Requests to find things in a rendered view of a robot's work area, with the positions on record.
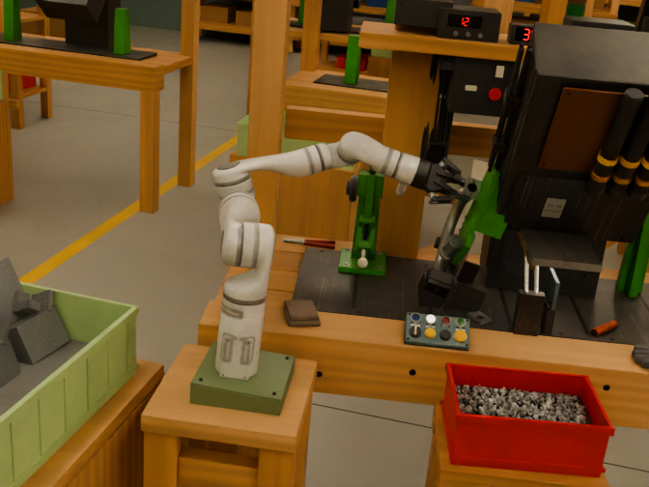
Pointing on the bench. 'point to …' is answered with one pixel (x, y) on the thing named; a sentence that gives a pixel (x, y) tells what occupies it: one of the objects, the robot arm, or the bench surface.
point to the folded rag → (301, 313)
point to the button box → (436, 332)
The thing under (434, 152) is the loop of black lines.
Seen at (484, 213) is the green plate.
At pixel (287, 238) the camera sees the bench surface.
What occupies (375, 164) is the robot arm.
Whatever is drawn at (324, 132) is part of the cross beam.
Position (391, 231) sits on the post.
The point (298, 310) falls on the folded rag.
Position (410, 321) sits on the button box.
